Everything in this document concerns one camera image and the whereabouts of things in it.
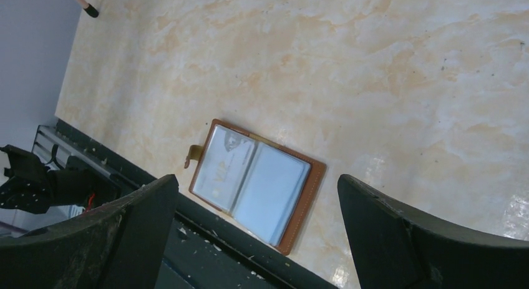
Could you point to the brown leather card holder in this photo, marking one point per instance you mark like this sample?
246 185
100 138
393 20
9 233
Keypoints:
266 187

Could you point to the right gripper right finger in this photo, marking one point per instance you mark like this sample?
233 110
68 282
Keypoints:
395 245

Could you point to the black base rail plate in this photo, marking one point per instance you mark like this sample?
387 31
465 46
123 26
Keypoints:
203 250

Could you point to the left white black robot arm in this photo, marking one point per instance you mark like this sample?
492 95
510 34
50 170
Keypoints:
32 186

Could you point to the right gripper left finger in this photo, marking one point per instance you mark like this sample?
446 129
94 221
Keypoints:
119 244

